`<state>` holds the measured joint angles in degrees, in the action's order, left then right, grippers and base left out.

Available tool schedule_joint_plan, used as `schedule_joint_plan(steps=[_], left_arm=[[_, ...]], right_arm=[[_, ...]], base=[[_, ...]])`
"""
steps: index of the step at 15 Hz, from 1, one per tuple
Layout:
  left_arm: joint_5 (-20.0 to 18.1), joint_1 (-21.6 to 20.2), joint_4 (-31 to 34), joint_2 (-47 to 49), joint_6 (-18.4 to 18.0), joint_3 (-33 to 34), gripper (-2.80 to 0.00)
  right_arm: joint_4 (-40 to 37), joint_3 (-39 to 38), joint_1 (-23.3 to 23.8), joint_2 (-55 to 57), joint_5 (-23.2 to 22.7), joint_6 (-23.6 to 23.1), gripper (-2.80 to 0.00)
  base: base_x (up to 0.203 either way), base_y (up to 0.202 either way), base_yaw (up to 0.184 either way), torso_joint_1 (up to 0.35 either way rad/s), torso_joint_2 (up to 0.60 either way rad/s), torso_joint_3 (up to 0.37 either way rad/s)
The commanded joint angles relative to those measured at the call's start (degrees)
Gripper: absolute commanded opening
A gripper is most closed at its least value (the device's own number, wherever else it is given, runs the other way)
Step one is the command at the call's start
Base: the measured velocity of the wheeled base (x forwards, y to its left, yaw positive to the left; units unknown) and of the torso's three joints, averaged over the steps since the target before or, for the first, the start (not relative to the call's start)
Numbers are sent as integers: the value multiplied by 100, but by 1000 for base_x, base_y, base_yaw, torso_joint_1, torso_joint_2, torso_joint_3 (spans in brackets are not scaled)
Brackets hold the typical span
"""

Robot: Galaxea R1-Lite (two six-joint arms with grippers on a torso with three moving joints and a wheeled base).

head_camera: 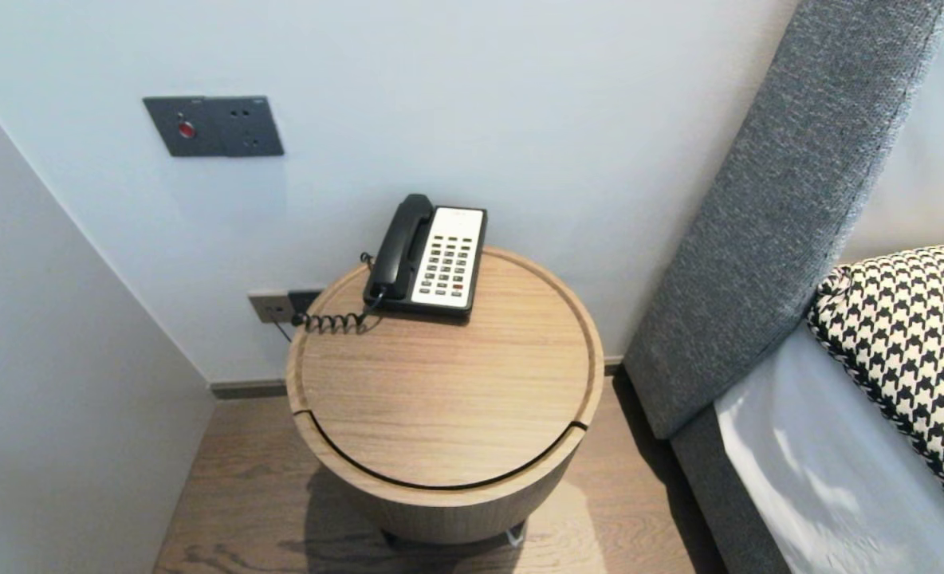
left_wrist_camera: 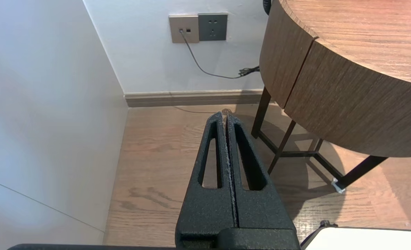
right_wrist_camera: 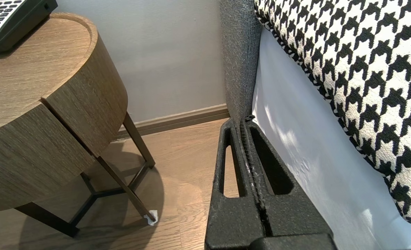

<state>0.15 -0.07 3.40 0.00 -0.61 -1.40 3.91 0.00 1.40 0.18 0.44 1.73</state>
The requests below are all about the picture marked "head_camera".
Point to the grey fabric headboard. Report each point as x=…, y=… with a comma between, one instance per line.
x=759, y=239

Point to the dark grey wall socket plate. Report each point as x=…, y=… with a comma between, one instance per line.
x=250, y=127

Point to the round wooden side table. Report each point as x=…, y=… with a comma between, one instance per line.
x=456, y=375

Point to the small black wall outlet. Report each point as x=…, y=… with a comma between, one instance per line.
x=303, y=300

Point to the black telephone handset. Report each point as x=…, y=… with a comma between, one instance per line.
x=400, y=239

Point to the small grey wall outlet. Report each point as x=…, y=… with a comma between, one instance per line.
x=269, y=307

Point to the curved-front wooden drawer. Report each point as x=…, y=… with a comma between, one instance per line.
x=456, y=518

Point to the grey fabric bed frame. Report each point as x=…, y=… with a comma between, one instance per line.
x=719, y=494

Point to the black telephone base white keypad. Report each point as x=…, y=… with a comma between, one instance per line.
x=448, y=263

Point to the dark grey red-button wall switch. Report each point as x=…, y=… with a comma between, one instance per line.
x=185, y=127

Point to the black white houndstooth pillow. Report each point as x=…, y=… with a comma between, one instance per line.
x=910, y=343

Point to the white table foot pad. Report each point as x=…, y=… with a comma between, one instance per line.
x=516, y=538

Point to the white bed sheet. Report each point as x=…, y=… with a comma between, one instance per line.
x=823, y=478

